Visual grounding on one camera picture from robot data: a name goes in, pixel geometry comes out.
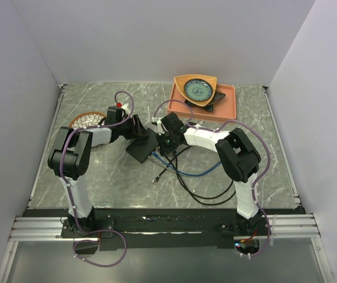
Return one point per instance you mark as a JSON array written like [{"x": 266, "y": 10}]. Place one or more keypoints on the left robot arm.
[{"x": 70, "y": 155}]

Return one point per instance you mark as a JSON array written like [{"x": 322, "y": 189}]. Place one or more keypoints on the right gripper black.
[{"x": 164, "y": 150}]

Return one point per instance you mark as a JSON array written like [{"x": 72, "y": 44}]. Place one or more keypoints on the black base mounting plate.
[{"x": 165, "y": 228}]

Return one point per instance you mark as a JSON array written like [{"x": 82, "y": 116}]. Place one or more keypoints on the teal patterned round plate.
[{"x": 198, "y": 90}]

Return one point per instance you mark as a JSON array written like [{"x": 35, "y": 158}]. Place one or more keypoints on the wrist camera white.
[
  {"x": 159, "y": 125},
  {"x": 124, "y": 106}
]

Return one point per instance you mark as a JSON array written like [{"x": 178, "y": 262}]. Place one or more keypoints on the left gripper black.
[{"x": 137, "y": 131}]

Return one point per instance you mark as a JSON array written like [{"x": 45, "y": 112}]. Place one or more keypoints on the black network switch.
[{"x": 143, "y": 147}]

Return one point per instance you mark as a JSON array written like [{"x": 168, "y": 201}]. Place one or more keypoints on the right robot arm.
[{"x": 239, "y": 158}]

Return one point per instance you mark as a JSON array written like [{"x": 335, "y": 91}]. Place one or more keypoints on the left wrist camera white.
[{"x": 124, "y": 106}]

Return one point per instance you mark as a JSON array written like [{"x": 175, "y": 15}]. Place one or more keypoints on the black dish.
[{"x": 209, "y": 107}]

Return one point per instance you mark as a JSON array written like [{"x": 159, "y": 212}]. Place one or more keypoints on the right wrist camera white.
[{"x": 159, "y": 125}]

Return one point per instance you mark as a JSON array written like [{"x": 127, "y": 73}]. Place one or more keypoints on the woven triangular basket plate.
[{"x": 182, "y": 79}]

